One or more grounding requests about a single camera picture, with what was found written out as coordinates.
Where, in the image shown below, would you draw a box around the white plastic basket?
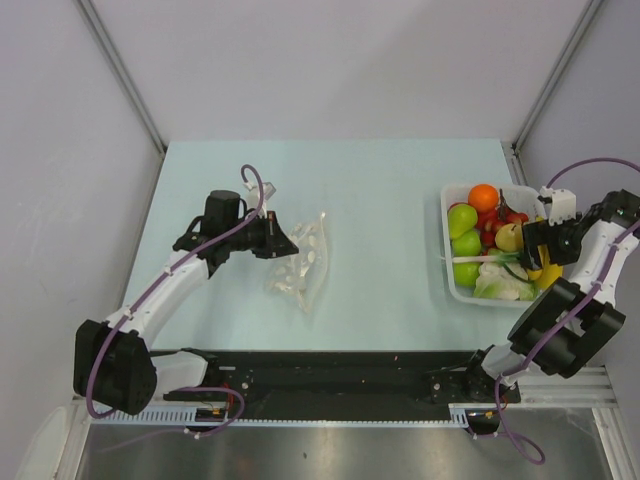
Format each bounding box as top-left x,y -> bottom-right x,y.
440,184 -> 546,309

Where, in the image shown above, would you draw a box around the white green cabbage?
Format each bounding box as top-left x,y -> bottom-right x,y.
473,262 -> 538,301

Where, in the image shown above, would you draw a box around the green apple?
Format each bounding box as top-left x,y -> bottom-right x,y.
453,262 -> 480,288
451,229 -> 482,257

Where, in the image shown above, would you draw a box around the yellow banana bunch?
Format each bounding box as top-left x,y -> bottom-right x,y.
526,246 -> 564,291

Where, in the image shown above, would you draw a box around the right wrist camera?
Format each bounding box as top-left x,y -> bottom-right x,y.
538,186 -> 577,226

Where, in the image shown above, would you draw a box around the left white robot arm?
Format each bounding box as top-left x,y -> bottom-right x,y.
72,183 -> 299,415

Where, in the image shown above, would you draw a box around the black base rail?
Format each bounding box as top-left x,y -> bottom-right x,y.
163,350 -> 494,423

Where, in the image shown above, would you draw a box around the yellow pear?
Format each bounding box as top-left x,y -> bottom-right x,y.
495,223 -> 524,253

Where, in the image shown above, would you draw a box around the green pear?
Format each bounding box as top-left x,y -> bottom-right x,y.
447,203 -> 478,240

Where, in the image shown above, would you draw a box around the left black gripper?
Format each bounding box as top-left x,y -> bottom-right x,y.
224,211 -> 298,259

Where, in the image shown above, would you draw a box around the orange fruit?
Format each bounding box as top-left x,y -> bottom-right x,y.
467,184 -> 500,213

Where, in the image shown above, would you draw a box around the red strawberry bunch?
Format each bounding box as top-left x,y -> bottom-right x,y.
475,189 -> 529,249

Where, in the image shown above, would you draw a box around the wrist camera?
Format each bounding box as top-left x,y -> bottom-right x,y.
538,186 -> 577,226
244,182 -> 276,217

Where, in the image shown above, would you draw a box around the clear zip top bag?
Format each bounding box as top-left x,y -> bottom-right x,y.
265,211 -> 329,314

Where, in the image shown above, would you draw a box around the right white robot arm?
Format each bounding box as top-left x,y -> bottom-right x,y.
461,190 -> 639,402

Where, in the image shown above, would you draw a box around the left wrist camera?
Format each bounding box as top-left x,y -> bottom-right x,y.
244,182 -> 276,217

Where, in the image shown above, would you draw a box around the green onion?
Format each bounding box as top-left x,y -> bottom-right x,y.
442,252 -> 521,264

